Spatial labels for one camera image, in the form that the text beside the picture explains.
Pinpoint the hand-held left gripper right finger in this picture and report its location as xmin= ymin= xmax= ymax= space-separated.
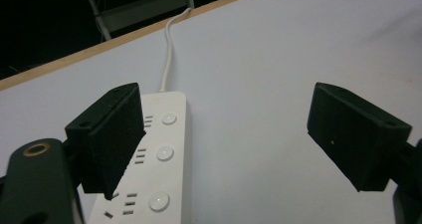
xmin=307 ymin=82 xmax=413 ymax=193

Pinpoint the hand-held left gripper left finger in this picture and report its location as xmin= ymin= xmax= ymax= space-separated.
xmin=64 ymin=82 xmax=147 ymax=201

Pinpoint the white power strip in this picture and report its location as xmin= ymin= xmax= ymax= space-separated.
xmin=87 ymin=91 xmax=192 ymax=224

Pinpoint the metal stand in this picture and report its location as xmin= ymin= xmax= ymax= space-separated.
xmin=82 ymin=0 xmax=196 ymax=42

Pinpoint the white power strip cable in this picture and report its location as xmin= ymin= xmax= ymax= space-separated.
xmin=159 ymin=6 xmax=193 ymax=94

